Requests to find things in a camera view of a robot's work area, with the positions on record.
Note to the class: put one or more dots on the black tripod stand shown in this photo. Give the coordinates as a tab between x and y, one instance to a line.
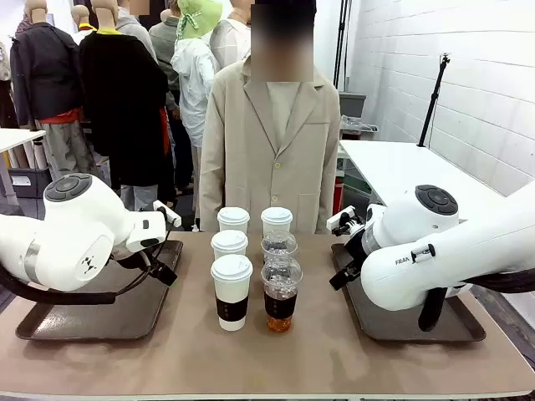
432	100

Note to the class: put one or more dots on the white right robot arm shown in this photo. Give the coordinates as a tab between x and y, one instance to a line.
460	250

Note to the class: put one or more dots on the brown plastic serving tray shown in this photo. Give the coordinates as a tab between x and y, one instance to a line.
397	323
104	319

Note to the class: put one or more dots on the clear iced coffee cup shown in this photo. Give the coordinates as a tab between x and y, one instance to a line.
278	244
281	309

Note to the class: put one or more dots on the person's right forearm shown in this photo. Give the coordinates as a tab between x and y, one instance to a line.
207	200

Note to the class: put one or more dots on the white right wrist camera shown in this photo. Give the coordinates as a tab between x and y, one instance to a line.
339	218

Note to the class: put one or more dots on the mannequin in black robe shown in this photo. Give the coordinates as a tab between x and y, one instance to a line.
121	104

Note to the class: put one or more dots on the small white side table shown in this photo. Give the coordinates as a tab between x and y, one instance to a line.
16	138

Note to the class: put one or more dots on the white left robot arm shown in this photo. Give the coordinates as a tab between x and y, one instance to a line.
75	234

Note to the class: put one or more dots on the mannequin in grey-green jacket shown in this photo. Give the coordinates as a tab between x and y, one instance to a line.
164	50

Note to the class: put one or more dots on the person in grey hoodie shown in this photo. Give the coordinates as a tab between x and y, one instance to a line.
131	29

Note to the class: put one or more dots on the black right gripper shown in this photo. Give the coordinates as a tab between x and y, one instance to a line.
356	250

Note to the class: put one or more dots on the person in beige jacket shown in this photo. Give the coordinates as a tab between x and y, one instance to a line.
271	167

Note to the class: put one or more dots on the dark grey storage crate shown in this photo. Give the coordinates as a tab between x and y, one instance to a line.
29	181

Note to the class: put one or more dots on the mannequin in navy jacket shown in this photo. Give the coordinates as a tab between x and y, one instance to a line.
42	75

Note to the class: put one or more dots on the grey plastic bin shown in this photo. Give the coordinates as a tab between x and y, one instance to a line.
352	104

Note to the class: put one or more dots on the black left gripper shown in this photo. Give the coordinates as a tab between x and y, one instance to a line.
140	260

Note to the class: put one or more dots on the mannequin with yellow collar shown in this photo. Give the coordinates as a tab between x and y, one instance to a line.
81	23

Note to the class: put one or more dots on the large white work table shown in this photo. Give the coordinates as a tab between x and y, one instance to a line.
401	171

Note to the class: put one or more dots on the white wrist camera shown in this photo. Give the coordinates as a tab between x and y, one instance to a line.
168	214
339	218

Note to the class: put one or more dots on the white paper coffee cup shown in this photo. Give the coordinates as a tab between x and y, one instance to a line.
232	219
276	219
229	244
231	284

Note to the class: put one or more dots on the mannequin in white shirt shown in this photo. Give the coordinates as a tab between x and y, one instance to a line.
230	42

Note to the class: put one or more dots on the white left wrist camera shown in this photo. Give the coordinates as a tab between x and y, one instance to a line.
168	214

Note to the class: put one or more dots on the black light stand pole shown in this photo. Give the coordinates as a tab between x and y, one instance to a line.
340	42

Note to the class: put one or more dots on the mannequin with green hat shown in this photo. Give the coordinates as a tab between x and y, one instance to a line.
194	75

